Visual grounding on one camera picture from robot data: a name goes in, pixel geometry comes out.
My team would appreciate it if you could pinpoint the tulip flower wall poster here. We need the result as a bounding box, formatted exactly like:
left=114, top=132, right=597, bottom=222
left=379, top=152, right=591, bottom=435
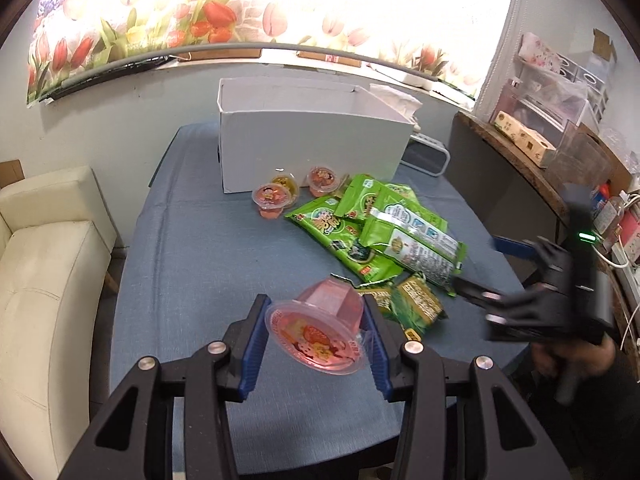
left=26, top=0, right=511, bottom=101

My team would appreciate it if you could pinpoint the white cardboard box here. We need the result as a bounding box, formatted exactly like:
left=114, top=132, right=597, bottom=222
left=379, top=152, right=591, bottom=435
left=217, top=76, right=413, bottom=193

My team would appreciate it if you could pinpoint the tissue pack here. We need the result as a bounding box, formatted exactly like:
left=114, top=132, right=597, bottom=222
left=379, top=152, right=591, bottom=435
left=369, top=84, right=423, bottom=133

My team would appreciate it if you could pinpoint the red jelly cup right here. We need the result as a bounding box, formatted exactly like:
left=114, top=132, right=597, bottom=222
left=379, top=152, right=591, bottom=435
left=306, top=166, right=348, bottom=197

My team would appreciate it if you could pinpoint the cream leather sofa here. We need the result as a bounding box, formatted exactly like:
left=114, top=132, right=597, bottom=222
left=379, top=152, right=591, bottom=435
left=1, top=166, right=117, bottom=479

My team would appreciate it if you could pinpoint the beige patterned carton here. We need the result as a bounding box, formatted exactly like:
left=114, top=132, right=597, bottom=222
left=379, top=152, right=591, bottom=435
left=494, top=112, right=556, bottom=169

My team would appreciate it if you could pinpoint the small dark green snack packet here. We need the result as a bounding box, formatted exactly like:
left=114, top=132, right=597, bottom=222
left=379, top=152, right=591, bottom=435
left=390, top=274, right=448, bottom=341

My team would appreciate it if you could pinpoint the large green seaweed bag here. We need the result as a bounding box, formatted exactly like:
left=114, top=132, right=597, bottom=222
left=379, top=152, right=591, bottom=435
left=285, top=196, right=402, bottom=283

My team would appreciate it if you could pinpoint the person right hand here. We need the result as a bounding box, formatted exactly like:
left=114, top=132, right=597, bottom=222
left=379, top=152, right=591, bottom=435
left=530, top=335, right=616, bottom=376

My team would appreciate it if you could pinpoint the green snack bag white label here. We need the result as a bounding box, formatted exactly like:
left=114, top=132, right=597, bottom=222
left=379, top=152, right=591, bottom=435
left=359, top=186, right=466, bottom=297

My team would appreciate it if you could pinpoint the red jelly cup front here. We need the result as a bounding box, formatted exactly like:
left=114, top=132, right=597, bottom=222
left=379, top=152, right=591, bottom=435
left=252, top=183, right=292, bottom=220

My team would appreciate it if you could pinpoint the pink jelly cup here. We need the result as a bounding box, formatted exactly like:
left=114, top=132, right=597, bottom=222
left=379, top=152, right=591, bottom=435
left=265, top=278, right=364, bottom=375

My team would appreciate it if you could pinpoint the white framed black speaker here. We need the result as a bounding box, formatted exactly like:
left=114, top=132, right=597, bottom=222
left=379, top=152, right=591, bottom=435
left=400, top=133, right=450, bottom=178

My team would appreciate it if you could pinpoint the white power strip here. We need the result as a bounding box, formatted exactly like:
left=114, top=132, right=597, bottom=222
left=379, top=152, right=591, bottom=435
left=611, top=232, right=639, bottom=285

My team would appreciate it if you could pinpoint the red jelly cup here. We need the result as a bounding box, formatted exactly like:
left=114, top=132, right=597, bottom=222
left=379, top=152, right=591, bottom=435
left=306, top=166, right=348, bottom=197
left=252, top=183, right=292, bottom=220

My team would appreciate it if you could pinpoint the dark wooden side shelf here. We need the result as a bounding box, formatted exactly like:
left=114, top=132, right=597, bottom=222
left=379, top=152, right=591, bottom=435
left=452, top=110, right=639, bottom=359

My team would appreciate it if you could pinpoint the yellow jelly cup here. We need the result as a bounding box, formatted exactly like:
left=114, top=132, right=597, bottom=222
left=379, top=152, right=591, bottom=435
left=271, top=174, right=299, bottom=202

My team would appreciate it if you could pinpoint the green snack bag back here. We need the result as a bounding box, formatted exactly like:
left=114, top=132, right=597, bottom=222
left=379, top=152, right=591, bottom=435
left=334, top=174, right=418, bottom=223

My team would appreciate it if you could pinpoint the clear acrylic organizer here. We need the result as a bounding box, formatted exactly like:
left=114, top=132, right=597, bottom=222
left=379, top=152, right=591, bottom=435
left=491, top=32, right=608, bottom=145

